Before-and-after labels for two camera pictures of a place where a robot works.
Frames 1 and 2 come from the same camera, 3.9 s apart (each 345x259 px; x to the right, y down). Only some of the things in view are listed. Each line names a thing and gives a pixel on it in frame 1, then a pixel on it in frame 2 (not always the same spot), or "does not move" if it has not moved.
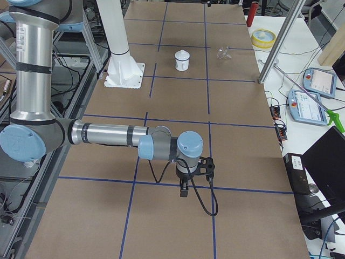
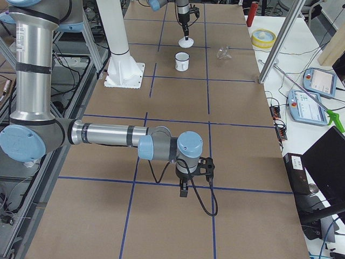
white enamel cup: [181, 61] does not move
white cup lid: [182, 55] → [186, 43]
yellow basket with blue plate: [263, 38] does not move
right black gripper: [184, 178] does not move
